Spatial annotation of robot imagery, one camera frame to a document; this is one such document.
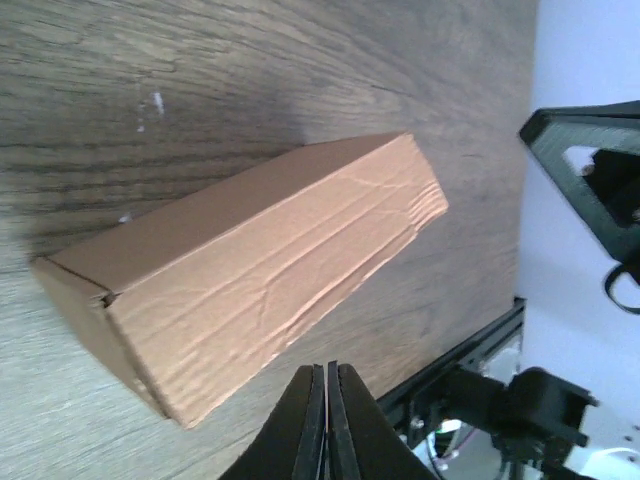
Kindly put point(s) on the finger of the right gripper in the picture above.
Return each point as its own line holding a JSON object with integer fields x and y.
{"x": 591, "y": 153}

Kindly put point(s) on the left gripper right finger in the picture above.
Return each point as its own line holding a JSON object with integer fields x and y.
{"x": 361, "y": 443}

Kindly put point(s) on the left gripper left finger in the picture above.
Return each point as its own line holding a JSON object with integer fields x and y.
{"x": 291, "y": 443}

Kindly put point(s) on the cardboard box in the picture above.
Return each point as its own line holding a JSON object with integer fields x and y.
{"x": 187, "y": 303}

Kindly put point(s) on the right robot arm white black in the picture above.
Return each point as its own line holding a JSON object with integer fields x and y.
{"x": 538, "y": 420}

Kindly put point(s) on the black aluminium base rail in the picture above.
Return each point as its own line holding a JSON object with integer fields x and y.
{"x": 413, "y": 406}

